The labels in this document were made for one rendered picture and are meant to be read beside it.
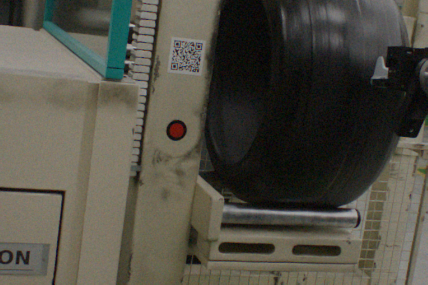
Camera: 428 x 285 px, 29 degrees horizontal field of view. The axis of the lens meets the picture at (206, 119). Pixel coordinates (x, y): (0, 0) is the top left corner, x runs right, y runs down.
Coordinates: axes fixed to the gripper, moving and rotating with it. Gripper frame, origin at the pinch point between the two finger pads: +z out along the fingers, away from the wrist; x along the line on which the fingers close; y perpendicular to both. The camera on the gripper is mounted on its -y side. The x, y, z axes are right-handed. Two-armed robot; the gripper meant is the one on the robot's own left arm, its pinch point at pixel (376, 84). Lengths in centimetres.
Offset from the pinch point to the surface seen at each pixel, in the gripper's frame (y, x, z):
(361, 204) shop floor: -79, -208, 366
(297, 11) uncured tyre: 13.1, 15.3, 7.8
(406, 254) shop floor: -91, -183, 264
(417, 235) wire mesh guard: -43, -59, 68
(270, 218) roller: -30.9, 11.8, 18.2
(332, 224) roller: -31.6, -3.5, 18.5
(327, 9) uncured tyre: 13.9, 9.6, 6.0
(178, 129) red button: -13.5, 33.0, 23.4
